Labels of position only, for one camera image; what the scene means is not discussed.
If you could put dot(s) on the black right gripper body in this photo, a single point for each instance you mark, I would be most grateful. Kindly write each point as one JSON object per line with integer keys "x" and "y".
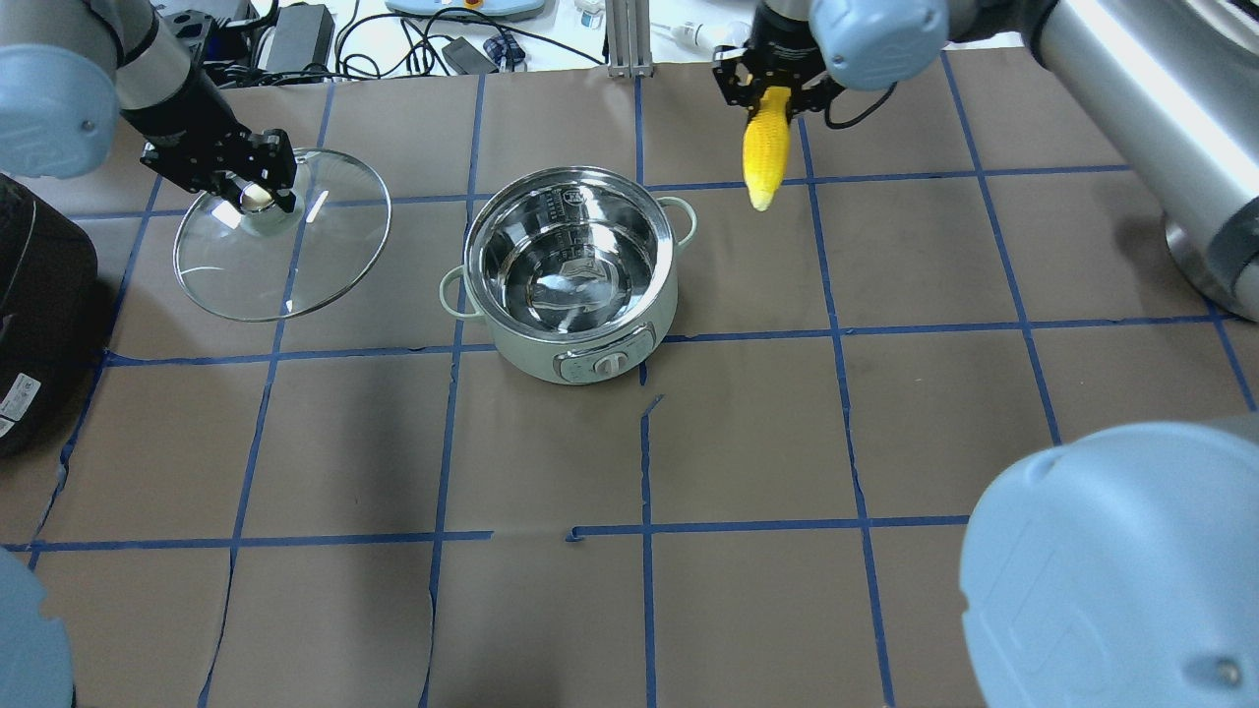
{"x": 780, "y": 49}

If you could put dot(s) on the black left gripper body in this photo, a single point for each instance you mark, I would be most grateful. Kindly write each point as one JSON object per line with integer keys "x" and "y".
{"x": 180, "y": 113}

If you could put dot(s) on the yellow corn cob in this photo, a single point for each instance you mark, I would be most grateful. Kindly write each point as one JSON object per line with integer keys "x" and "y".
{"x": 766, "y": 146}

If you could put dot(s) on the glass pot lid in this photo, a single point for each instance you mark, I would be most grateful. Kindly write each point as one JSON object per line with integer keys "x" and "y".
{"x": 252, "y": 261}

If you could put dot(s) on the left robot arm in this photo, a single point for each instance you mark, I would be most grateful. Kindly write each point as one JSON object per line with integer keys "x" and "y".
{"x": 72, "y": 69}

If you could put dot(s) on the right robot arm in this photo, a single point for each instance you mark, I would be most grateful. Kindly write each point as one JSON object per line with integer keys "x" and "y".
{"x": 969, "y": 278}

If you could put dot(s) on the pale green electric pot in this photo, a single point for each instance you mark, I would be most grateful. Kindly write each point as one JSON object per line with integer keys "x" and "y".
{"x": 574, "y": 272}

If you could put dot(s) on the steel steamer pot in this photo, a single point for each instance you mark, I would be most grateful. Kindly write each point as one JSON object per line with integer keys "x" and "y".
{"x": 1221, "y": 263}

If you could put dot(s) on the black power adapter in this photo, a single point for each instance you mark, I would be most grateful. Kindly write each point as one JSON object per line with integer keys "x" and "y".
{"x": 301, "y": 41}

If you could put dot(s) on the black rice cooker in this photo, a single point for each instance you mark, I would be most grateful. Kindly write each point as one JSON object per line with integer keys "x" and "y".
{"x": 48, "y": 267}

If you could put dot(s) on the small black adapter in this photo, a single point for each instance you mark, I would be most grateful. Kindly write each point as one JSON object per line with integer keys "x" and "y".
{"x": 463, "y": 58}

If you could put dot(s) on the blue teach pendant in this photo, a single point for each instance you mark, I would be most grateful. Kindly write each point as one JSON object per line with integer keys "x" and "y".
{"x": 510, "y": 11}

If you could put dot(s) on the aluminium frame post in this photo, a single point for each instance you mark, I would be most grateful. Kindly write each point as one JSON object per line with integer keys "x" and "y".
{"x": 627, "y": 32}

